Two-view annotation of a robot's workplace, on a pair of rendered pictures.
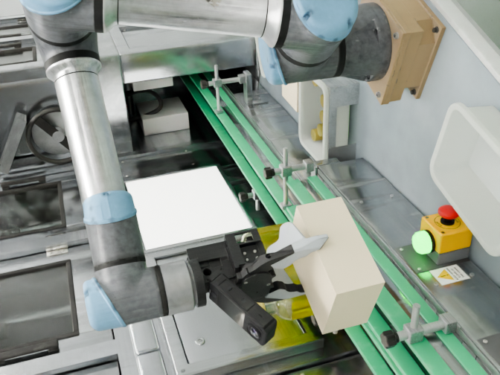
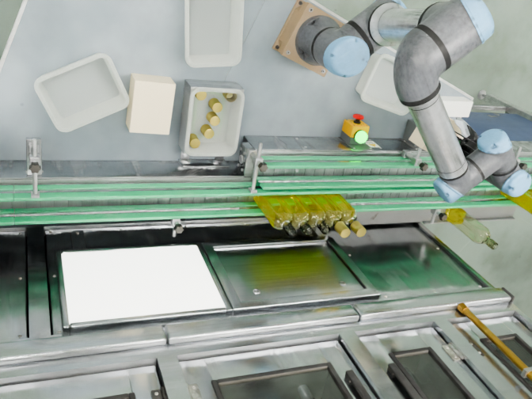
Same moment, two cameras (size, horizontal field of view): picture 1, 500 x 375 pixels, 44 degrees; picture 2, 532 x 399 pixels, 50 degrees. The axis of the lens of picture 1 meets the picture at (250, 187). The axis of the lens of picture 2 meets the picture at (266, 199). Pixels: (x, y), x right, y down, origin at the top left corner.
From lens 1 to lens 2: 217 cm
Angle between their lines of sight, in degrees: 84
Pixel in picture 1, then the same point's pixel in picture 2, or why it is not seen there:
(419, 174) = (310, 115)
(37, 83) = not seen: outside the picture
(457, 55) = not seen: hidden behind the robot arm
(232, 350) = (347, 270)
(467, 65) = not seen: hidden behind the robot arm
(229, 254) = (469, 143)
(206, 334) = (334, 280)
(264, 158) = (163, 188)
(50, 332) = (329, 385)
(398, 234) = (338, 146)
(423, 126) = (316, 84)
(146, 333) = (338, 309)
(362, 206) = (309, 147)
